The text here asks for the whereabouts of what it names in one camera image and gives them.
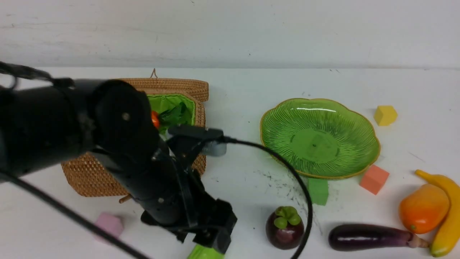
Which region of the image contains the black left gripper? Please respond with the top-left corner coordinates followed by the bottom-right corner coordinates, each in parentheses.
top-left (108, 144), bottom-right (237, 254)

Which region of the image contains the green pepper vegetable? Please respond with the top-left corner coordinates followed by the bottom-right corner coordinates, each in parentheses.
top-left (187, 244), bottom-right (225, 259)

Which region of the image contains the dark purple mangosteen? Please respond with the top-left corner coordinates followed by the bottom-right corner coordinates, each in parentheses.
top-left (266, 205), bottom-right (305, 250)

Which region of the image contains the orange carrot with leaves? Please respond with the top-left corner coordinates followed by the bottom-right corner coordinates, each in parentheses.
top-left (151, 102), bottom-right (187, 132)

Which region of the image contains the purple eggplant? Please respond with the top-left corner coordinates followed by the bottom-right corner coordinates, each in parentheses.
top-left (328, 223), bottom-right (430, 252)

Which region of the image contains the orange mango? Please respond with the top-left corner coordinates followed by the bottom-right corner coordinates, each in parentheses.
top-left (398, 184), bottom-right (450, 234)

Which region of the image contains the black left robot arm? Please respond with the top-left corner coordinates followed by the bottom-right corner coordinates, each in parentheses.
top-left (1, 78), bottom-right (237, 259)

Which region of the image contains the pink foam cube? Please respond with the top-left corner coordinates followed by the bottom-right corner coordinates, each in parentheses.
top-left (94, 213), bottom-right (124, 239)

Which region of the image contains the green foam cube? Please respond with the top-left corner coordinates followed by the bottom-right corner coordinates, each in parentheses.
top-left (306, 178), bottom-right (329, 206)

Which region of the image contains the woven wicker basket green lining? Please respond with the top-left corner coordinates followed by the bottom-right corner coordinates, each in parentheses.
top-left (62, 72), bottom-right (209, 203)

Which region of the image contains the green glass leaf plate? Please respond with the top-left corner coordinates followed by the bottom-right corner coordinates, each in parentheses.
top-left (259, 98), bottom-right (381, 180)

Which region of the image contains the orange foam cube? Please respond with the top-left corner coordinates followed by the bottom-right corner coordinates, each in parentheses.
top-left (359, 164), bottom-right (390, 195)

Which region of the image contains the yellow foam cube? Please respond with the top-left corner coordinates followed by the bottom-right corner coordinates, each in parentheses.
top-left (373, 105), bottom-right (398, 127)

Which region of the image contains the yellow banana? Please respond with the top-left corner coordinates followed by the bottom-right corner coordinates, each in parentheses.
top-left (415, 169), bottom-right (460, 258)

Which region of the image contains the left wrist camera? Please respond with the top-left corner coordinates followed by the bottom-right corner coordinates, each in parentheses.
top-left (166, 124), bottom-right (227, 158)

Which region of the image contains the black left camera cable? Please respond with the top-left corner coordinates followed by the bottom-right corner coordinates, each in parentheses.
top-left (0, 61), bottom-right (313, 259)

